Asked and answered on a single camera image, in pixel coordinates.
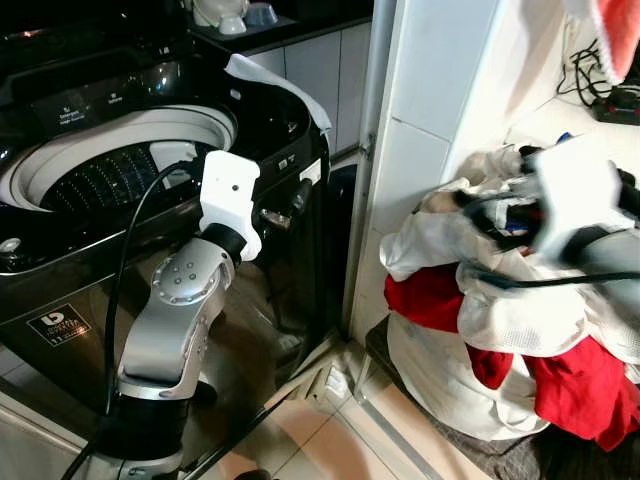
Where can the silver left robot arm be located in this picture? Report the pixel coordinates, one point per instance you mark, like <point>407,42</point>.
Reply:
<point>170,320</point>

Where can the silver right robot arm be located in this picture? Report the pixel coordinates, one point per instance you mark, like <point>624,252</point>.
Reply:
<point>610,255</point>

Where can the black top-load washing machine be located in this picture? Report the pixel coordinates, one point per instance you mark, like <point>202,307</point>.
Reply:
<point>60,290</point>

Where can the black power strip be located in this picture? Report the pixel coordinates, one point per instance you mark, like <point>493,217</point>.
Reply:
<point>622,106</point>

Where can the white plastic sheet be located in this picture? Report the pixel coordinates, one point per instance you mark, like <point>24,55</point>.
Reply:
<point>285,88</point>

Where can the white cloth garment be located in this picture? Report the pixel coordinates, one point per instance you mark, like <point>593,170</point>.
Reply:
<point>430,235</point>

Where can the red cloth with white trim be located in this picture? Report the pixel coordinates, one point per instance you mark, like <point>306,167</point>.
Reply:
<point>620,35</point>

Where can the white mesh garment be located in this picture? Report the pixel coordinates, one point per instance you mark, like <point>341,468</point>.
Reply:
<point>520,315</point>

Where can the red cloth garment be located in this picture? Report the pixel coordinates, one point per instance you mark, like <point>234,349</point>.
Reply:
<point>425,295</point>
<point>580,390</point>

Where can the blue bowl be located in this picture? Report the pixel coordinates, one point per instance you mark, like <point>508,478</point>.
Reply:
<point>262,13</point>

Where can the white ceramic pot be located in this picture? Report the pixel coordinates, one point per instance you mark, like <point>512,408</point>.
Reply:
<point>222,12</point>

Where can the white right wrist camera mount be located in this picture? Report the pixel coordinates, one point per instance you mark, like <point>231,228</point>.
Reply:
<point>580,195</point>

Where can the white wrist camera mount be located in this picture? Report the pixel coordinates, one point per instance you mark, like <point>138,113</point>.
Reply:
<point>228,195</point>
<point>580,195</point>

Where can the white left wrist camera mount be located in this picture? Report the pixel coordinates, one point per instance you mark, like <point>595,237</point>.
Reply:
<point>228,195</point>

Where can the grey metal door frame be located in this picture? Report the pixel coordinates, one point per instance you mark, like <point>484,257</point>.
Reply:
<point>368,150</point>

